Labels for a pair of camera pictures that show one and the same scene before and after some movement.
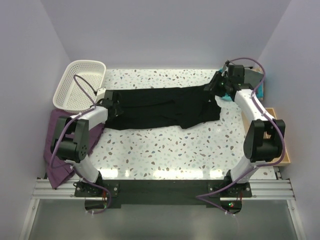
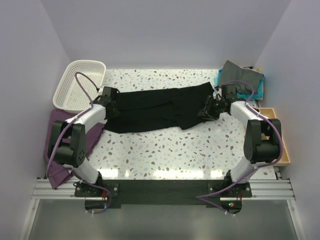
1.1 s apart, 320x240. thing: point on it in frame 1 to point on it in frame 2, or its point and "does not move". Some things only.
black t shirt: [179, 106] does not move
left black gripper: [116, 106] does not move
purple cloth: [58, 170] does not move
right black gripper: [212, 87] to [207, 112]
